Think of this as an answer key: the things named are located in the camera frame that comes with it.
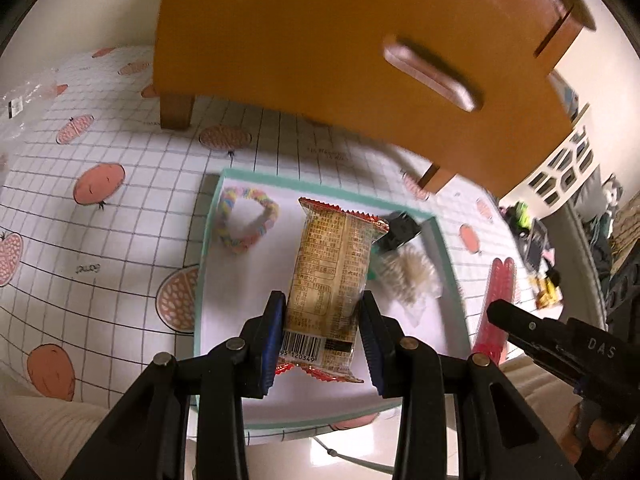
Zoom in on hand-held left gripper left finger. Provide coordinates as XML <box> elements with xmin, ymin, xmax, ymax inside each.
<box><xmin>62</xmin><ymin>290</ymin><xmax>288</xmax><ymax>480</ymax></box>

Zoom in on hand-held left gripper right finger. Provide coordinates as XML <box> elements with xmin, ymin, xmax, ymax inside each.
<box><xmin>359</xmin><ymin>291</ymin><xmax>583</xmax><ymax>480</ymax></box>

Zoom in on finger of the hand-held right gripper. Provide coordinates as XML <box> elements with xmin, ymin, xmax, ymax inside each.
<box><xmin>606</xmin><ymin>260</ymin><xmax>640</xmax><ymax>326</ymax></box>
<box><xmin>486</xmin><ymin>299</ymin><xmax>581</xmax><ymax>361</ymax></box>

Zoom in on pink plastic toy stick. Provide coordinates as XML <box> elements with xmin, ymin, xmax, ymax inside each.
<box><xmin>472</xmin><ymin>256</ymin><xmax>517</xmax><ymax>363</ymax></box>

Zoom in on teal rimmed white tray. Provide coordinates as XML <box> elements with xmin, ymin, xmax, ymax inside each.
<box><xmin>192</xmin><ymin>167</ymin><xmax>471</xmax><ymax>433</ymax></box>

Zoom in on beige snack packet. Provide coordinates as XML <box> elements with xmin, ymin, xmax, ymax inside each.
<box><xmin>274</xmin><ymin>197</ymin><xmax>390</xmax><ymax>385</ymax></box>

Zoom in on black toy car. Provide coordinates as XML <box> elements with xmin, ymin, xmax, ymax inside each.
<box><xmin>375</xmin><ymin>211</ymin><xmax>423</xmax><ymax>253</ymax></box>

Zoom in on pastel rope ring toy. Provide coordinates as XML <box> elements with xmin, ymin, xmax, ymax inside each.
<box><xmin>216</xmin><ymin>186</ymin><xmax>280</xmax><ymax>254</ymax></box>

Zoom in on person's right hand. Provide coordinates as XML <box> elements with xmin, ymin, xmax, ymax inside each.
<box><xmin>560</xmin><ymin>402</ymin><xmax>628</xmax><ymax>473</ymax></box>

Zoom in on yellow snack packets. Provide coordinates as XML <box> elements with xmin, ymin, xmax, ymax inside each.
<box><xmin>535</xmin><ymin>275</ymin><xmax>561</xmax><ymax>311</ymax></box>

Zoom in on green black toy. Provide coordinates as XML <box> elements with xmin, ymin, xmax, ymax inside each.
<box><xmin>506</xmin><ymin>201</ymin><xmax>533</xmax><ymax>233</ymax></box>

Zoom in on white cutout desk shelf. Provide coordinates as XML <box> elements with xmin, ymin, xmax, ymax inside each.
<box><xmin>500</xmin><ymin>120</ymin><xmax>601</xmax><ymax>211</ymax></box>

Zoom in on checkered fruit print tablecloth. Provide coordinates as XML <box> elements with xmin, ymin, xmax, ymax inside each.
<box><xmin>0</xmin><ymin>45</ymin><xmax>541</xmax><ymax>441</ymax></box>

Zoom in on stack of papers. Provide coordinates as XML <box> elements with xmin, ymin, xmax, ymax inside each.
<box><xmin>550</xmin><ymin>72</ymin><xmax>591</xmax><ymax>121</ymax></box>

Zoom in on wooden nightstand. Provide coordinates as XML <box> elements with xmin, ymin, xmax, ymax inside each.
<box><xmin>152</xmin><ymin>0</ymin><xmax>598</xmax><ymax>201</ymax></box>

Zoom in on clear plastic bag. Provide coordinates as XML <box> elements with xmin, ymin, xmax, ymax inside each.
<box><xmin>0</xmin><ymin>67</ymin><xmax>68</xmax><ymax>161</ymax></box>

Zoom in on grey floor cable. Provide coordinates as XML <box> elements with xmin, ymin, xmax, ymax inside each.
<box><xmin>310</xmin><ymin>435</ymin><xmax>398</xmax><ymax>473</ymax></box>

